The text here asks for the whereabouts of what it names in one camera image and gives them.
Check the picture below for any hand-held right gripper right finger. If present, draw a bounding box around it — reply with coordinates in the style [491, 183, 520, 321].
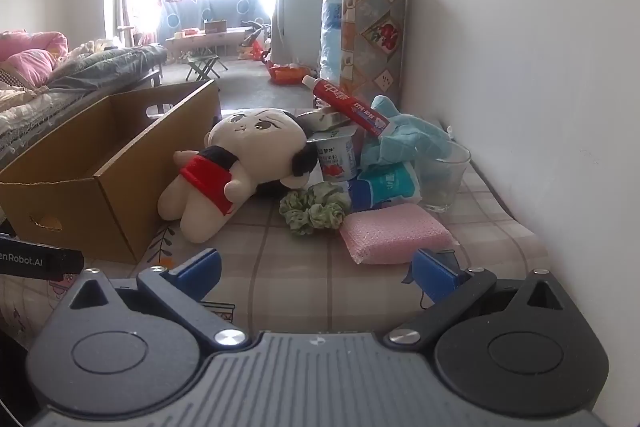
[382, 248, 573, 350]

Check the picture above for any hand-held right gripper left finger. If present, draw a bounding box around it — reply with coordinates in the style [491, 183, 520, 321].
[60, 248, 249, 350]

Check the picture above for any pink sponge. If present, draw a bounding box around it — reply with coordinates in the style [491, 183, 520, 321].
[339, 204, 458, 265]

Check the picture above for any brown cardboard box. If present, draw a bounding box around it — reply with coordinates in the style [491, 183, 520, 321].
[0, 79, 222, 265]

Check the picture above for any blue white tissue pack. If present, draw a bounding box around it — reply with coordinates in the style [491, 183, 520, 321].
[348, 162, 423, 212]

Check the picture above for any green fabric scrunchie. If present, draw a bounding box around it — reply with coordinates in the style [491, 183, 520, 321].
[279, 184, 352, 237]

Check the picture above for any light blue towel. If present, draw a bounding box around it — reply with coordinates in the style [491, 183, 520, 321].
[360, 95, 463, 170]

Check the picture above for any small packet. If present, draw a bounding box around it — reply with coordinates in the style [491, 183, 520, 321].
[297, 109, 353, 132]

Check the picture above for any red toothpaste tube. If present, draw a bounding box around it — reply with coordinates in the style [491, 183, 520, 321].
[301, 74, 391, 138]

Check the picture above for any clear drinking glass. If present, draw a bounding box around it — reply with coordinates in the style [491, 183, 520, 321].
[414, 142, 472, 214]

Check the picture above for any checked tablecloth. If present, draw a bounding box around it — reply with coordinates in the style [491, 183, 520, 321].
[0, 109, 551, 343]

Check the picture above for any bed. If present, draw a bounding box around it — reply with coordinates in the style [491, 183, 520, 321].
[0, 32, 168, 158]

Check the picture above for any big-headed plush doll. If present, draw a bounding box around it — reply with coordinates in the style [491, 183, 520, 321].
[158, 107, 321, 244]

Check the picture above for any white yogurt cup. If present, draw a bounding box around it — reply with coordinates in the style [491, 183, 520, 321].
[306, 129, 361, 182]

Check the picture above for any pink quilt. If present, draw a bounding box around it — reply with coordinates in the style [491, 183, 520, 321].
[0, 31, 68, 86]

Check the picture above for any grey blanket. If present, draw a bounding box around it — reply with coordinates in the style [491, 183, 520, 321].
[47, 44, 168, 90]

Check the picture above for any folding stool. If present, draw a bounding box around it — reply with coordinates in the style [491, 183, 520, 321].
[186, 54, 228, 82]

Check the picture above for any red basket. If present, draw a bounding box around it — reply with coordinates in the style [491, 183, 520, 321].
[267, 62, 321, 85]

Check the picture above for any low wooden table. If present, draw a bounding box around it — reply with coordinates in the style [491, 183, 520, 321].
[165, 29, 251, 60]

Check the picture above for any child's tricycle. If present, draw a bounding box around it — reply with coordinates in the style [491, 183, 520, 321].
[237, 21, 273, 62]

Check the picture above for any blue water bottle pack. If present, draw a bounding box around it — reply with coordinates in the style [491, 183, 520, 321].
[319, 0, 346, 80]

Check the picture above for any blue printed sheet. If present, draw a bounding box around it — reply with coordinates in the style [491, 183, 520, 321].
[157, 0, 266, 42]

